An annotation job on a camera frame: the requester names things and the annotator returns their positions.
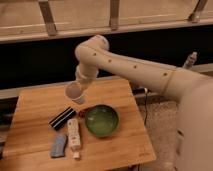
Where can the green ceramic bowl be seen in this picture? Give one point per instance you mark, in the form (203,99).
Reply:
(101,120)

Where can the blue grey cloth sponge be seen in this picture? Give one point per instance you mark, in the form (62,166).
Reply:
(58,147)

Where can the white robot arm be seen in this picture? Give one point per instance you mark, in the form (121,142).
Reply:
(191,90)

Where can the black striped box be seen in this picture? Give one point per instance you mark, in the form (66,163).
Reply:
(57,122)

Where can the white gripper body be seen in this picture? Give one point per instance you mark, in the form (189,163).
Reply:
(83,81)

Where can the small red object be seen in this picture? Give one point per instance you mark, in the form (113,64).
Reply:
(82,112)

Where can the white remote controller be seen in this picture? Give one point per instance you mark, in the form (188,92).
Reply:
(74,139)

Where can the wooden board table top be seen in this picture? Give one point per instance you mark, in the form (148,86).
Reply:
(30,137)

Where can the white bottle in background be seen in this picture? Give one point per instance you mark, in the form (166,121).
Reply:
(191,59)

